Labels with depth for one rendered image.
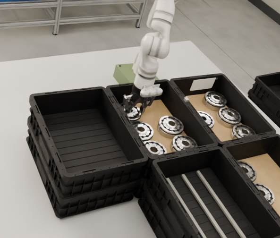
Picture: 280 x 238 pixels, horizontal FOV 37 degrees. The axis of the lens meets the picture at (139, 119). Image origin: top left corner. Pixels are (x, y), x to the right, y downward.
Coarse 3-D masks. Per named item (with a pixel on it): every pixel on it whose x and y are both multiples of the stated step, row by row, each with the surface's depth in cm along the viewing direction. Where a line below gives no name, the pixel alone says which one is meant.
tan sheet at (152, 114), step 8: (136, 104) 178; (152, 104) 180; (160, 104) 181; (144, 112) 175; (152, 112) 176; (160, 112) 177; (168, 112) 179; (144, 120) 171; (152, 120) 172; (160, 136) 166; (168, 144) 164; (168, 152) 161
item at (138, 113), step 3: (120, 105) 169; (135, 108) 171; (138, 108) 171; (135, 111) 169; (138, 111) 170; (126, 114) 166; (135, 114) 168; (138, 114) 168; (129, 117) 166; (132, 117) 166; (135, 117) 167; (138, 117) 167
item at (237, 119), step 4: (224, 108) 185; (228, 108) 186; (220, 112) 182; (224, 112) 183; (236, 112) 185; (220, 116) 181; (224, 116) 181; (236, 116) 183; (240, 116) 184; (224, 120) 180; (228, 120) 179; (232, 120) 180; (236, 120) 181; (240, 120) 181
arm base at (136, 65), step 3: (138, 54) 201; (138, 57) 200; (153, 57) 197; (135, 60) 204; (138, 60) 201; (135, 63) 205; (138, 63) 201; (135, 66) 204; (138, 66) 201; (135, 69) 204; (135, 72) 204
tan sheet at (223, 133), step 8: (192, 96) 192; (200, 96) 193; (192, 104) 187; (200, 104) 188; (208, 112) 185; (216, 112) 187; (216, 120) 183; (216, 128) 178; (224, 128) 180; (224, 136) 176
